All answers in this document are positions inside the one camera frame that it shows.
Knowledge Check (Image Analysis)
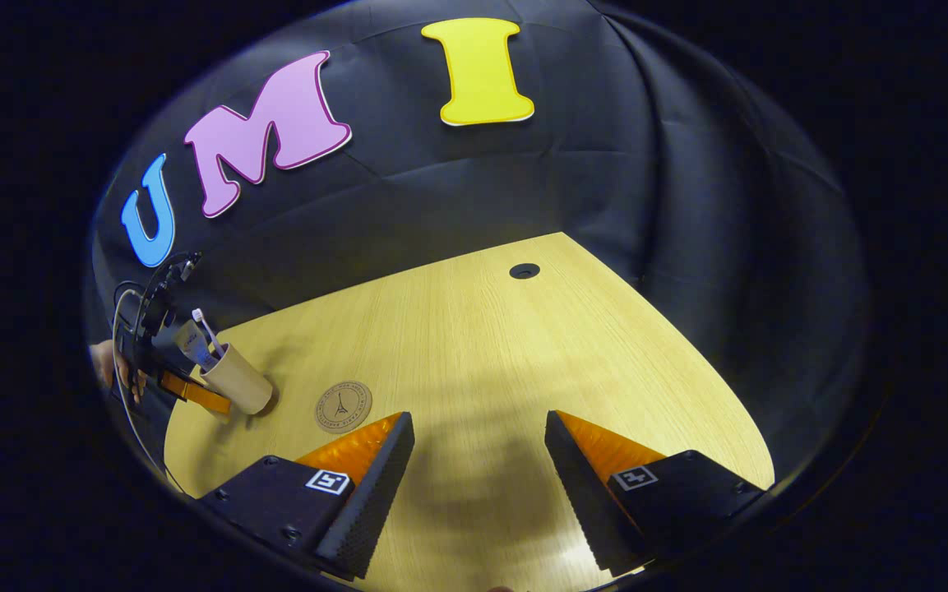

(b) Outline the white toothpaste tube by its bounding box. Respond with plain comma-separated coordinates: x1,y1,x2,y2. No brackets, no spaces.
173,320,217,371

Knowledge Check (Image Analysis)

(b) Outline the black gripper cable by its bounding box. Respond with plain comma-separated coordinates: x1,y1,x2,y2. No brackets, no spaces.
111,284,188,496

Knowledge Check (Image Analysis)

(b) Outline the round brown coaster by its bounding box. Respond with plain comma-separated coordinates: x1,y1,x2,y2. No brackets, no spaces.
314,380,374,435

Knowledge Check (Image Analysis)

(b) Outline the black backdrop cloth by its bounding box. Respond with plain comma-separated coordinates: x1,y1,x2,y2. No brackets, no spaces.
87,0,869,494

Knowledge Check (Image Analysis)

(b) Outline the beige cup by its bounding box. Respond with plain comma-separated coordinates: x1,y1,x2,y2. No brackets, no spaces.
199,343,275,417

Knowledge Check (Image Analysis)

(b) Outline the wooden desktop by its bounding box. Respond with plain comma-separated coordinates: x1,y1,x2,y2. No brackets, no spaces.
163,232,776,592

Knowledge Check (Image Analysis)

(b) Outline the white toothbrush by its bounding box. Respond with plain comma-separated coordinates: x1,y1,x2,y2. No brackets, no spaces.
191,308,224,359

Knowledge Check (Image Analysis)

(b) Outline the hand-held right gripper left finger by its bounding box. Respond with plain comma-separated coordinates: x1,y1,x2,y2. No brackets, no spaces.
194,411,416,581

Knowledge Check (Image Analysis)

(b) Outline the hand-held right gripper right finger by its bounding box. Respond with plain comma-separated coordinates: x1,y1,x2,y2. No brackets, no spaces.
544,409,767,577

